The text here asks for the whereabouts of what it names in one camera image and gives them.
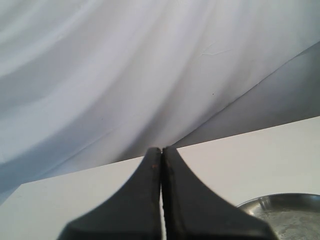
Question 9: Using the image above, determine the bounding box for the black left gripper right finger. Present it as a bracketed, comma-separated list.
[162, 146, 276, 240]

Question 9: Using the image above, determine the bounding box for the white backdrop cloth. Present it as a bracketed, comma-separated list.
[0, 0, 320, 202]

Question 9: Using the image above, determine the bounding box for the round steel plate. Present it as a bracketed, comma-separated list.
[238, 193, 320, 240]

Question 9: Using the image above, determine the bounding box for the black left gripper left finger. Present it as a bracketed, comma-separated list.
[58, 147, 162, 240]

